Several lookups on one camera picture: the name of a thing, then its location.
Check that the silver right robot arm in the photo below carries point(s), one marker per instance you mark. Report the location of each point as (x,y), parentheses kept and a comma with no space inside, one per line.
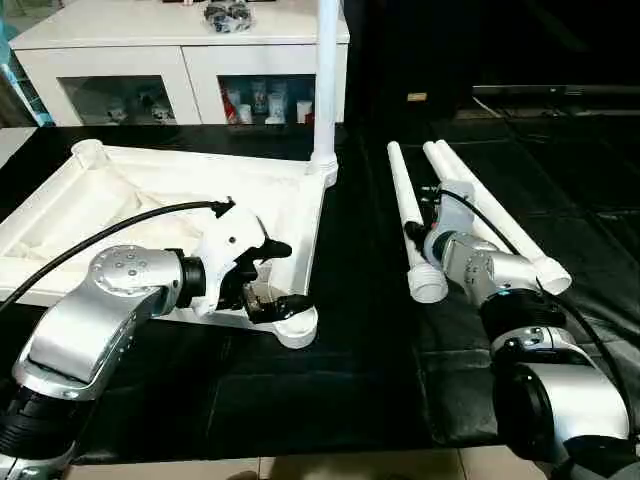
(530,340)

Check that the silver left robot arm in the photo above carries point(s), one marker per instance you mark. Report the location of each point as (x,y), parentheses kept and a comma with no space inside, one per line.
(90,330)

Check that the black work mat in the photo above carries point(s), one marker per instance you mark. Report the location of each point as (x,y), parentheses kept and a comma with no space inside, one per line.
(350,380)

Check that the small yellow label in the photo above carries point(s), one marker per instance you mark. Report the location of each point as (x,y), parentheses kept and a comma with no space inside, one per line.
(417,97)

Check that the red bottle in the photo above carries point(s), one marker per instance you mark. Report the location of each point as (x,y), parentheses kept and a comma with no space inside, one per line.
(229,105)

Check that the dark bundle on cabinet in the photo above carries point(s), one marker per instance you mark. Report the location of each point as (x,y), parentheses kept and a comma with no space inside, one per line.
(228,16)

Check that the white glass-door cabinet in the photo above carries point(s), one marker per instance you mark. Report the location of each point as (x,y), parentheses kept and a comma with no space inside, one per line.
(110,50)

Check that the teal plastic object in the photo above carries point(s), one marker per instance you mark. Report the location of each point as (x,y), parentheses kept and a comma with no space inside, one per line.
(20,80)

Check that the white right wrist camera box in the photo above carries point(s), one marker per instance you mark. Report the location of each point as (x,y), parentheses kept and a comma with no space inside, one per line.
(458,205)

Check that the dark metal rail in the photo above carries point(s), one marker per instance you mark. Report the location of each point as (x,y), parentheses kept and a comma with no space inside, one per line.
(560,91)

